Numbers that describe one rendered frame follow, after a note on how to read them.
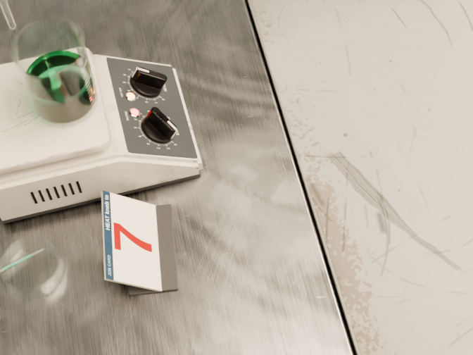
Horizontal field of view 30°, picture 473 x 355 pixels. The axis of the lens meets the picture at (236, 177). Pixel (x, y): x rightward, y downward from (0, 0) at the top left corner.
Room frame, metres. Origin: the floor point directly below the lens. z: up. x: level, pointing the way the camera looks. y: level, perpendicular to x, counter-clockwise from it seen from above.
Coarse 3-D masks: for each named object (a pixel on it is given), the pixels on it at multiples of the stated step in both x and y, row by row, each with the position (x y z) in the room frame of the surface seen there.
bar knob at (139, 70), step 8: (136, 72) 0.54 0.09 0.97; (144, 72) 0.54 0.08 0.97; (152, 72) 0.55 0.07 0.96; (136, 80) 0.54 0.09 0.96; (144, 80) 0.54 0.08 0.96; (152, 80) 0.54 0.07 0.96; (160, 80) 0.54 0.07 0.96; (136, 88) 0.53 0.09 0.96; (144, 88) 0.53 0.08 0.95; (152, 88) 0.54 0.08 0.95; (160, 88) 0.54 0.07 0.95; (152, 96) 0.53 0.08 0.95
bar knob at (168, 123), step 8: (152, 112) 0.49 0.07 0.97; (160, 112) 0.50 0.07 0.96; (144, 120) 0.49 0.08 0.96; (152, 120) 0.49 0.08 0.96; (160, 120) 0.49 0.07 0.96; (168, 120) 0.49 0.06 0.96; (144, 128) 0.48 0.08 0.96; (152, 128) 0.48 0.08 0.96; (160, 128) 0.48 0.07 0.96; (168, 128) 0.48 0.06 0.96; (176, 128) 0.48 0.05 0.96; (152, 136) 0.47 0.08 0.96; (160, 136) 0.48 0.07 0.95; (168, 136) 0.48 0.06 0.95
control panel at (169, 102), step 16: (112, 64) 0.56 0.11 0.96; (128, 64) 0.56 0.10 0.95; (144, 64) 0.57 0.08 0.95; (112, 80) 0.54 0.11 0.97; (128, 80) 0.54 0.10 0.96; (144, 96) 0.53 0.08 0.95; (160, 96) 0.53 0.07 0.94; (176, 96) 0.54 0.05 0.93; (128, 112) 0.50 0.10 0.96; (144, 112) 0.51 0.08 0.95; (176, 112) 0.52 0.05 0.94; (128, 128) 0.48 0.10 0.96; (128, 144) 0.46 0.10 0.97; (144, 144) 0.47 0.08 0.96; (160, 144) 0.47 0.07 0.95; (176, 144) 0.47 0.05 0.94; (192, 144) 0.48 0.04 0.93
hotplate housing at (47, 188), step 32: (96, 64) 0.55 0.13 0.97; (160, 64) 0.58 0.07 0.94; (64, 160) 0.45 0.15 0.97; (96, 160) 0.44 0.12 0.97; (128, 160) 0.45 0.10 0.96; (160, 160) 0.45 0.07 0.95; (192, 160) 0.46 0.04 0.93; (0, 192) 0.42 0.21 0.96; (32, 192) 0.43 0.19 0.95; (64, 192) 0.43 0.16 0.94; (96, 192) 0.44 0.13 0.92; (128, 192) 0.45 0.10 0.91
